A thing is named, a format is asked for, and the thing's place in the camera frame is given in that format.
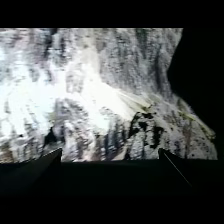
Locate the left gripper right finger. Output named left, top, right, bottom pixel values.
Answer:
left=157, top=148, right=224, bottom=197

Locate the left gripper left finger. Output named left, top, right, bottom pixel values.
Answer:
left=0, top=148, right=63, bottom=197

